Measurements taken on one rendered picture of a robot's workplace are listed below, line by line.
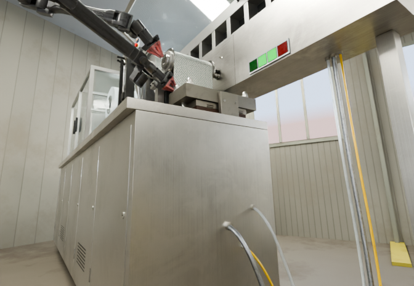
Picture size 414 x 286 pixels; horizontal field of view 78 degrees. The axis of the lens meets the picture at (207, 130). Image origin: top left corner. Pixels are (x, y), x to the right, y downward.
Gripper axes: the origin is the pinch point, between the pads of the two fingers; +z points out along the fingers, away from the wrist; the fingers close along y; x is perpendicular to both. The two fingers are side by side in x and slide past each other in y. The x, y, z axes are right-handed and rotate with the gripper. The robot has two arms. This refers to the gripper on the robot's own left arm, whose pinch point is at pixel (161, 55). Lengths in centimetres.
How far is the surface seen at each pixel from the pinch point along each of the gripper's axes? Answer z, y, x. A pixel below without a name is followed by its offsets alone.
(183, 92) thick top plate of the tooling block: 15.5, 25.3, -20.1
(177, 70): 10.0, 6.7, -2.6
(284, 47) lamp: 29, 50, 19
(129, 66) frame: -6.1, -28.5, -2.7
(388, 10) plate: 31, 88, 19
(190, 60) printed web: 11.1, 6.0, 8.9
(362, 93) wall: 184, -13, 200
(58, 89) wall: -45, -294, 26
